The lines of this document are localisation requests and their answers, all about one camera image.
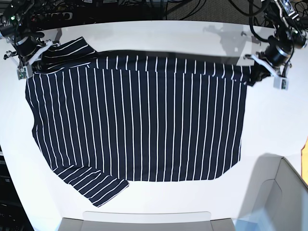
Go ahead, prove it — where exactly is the orange object at edge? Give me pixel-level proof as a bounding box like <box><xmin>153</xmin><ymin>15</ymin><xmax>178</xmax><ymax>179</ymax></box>
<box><xmin>301</xmin><ymin>141</ymin><xmax>308</xmax><ymax>178</ymax></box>

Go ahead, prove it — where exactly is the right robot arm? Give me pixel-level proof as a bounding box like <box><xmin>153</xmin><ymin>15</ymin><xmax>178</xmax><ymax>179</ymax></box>
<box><xmin>0</xmin><ymin>0</ymin><xmax>60</xmax><ymax>73</ymax></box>

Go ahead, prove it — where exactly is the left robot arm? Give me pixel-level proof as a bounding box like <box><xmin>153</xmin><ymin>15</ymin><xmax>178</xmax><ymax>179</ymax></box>
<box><xmin>244</xmin><ymin>0</ymin><xmax>308</xmax><ymax>90</ymax></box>

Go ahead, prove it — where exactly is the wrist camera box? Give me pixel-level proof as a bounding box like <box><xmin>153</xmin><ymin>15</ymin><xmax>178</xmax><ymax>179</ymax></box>
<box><xmin>273</xmin><ymin>77</ymin><xmax>289</xmax><ymax>90</ymax></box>
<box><xmin>16</xmin><ymin>65</ymin><xmax>33</xmax><ymax>80</ymax></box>

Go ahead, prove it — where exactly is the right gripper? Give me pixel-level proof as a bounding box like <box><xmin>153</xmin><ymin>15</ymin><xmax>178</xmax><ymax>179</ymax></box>
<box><xmin>2</xmin><ymin>36</ymin><xmax>60</xmax><ymax>71</ymax></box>

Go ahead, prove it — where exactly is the navy white striped T-shirt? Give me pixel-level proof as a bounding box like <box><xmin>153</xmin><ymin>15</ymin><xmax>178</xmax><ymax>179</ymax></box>
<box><xmin>26</xmin><ymin>38</ymin><xmax>251</xmax><ymax>207</ymax></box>

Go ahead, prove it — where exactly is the white storage bin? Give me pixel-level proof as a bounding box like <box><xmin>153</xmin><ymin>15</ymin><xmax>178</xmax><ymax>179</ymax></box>
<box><xmin>233</xmin><ymin>154</ymin><xmax>308</xmax><ymax>231</ymax></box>

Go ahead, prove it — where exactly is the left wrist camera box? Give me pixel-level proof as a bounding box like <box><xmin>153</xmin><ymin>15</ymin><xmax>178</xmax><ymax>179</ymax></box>
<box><xmin>273</xmin><ymin>77</ymin><xmax>289</xmax><ymax>90</ymax></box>

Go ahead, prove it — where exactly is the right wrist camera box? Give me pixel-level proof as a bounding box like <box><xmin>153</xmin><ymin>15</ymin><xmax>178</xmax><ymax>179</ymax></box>
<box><xmin>16</xmin><ymin>65</ymin><xmax>33</xmax><ymax>80</ymax></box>

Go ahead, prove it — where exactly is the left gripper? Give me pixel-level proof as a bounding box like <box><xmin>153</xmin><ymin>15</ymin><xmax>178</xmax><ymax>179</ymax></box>
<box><xmin>244</xmin><ymin>43</ymin><xmax>294</xmax><ymax>86</ymax></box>

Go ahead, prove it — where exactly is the grey plastic tray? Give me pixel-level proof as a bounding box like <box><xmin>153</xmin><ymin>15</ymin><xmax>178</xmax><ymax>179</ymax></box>
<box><xmin>58</xmin><ymin>211</ymin><xmax>235</xmax><ymax>231</ymax></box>

